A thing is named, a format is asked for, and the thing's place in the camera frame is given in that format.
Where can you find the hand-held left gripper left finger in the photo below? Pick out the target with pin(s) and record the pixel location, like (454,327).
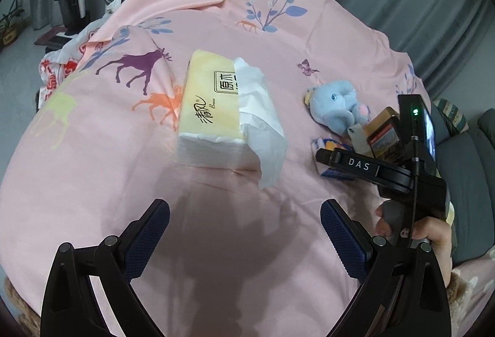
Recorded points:
(151,236)

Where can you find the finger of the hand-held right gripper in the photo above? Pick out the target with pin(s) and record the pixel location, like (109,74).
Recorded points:
(359,163)

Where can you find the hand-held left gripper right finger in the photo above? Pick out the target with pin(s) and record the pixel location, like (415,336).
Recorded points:
(344,236)

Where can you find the small blue packet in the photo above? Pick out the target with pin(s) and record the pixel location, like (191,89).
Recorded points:
(328,143)

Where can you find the yellow tissue pack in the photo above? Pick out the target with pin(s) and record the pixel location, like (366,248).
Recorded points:
(209,108)

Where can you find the person's right hand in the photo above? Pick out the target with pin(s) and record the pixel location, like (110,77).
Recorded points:
(437,236)

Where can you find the gold and black tin box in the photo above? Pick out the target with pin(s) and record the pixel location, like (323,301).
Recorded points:
(383,139)

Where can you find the grey sofa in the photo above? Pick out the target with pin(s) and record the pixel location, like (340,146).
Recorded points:
(471,166)

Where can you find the blue plush elephant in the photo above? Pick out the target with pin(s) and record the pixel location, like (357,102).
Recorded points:
(336,105)

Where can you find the striped patterned cushion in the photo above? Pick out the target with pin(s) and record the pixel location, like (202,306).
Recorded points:
(452,114)

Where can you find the pink patterned fabric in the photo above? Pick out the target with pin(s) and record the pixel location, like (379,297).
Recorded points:
(475,294)

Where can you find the pink printed bedsheet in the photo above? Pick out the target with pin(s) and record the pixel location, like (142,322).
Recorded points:
(270,50)

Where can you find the white cloth with red print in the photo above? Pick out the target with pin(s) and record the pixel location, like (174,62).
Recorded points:
(58,66)

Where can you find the potted plant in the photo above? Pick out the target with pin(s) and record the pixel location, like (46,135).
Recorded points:
(9,35)

